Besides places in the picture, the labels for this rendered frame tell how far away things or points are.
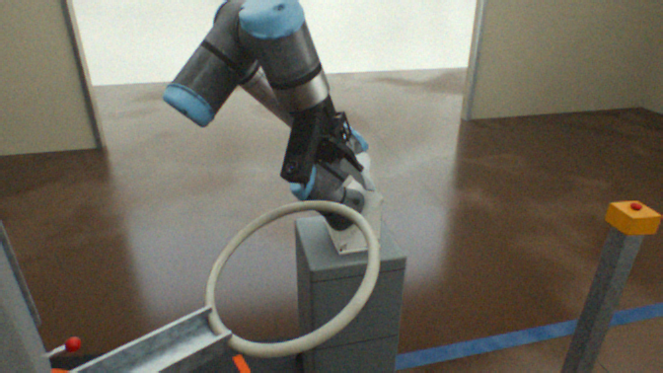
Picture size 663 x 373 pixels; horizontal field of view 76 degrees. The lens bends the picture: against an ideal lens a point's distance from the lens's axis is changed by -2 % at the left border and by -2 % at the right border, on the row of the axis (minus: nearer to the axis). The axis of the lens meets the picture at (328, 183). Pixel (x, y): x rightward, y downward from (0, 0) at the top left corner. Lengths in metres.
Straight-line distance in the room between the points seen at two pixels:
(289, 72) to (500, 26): 5.83
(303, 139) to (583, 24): 6.66
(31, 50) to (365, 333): 4.78
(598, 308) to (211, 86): 1.80
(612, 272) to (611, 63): 5.93
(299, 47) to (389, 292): 1.35
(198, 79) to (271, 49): 0.15
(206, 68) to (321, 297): 1.20
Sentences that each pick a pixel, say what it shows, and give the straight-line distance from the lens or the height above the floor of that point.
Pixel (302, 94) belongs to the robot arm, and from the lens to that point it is 0.67.
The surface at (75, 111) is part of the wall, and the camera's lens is 5.76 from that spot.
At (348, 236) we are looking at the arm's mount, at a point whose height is 0.93.
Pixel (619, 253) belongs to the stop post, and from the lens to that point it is 1.98.
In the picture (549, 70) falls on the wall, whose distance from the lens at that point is 7.03.
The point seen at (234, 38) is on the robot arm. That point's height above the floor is 1.77.
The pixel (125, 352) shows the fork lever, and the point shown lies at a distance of 1.14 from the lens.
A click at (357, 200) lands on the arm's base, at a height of 1.04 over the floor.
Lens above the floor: 1.86
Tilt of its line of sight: 26 degrees down
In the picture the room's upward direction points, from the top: straight up
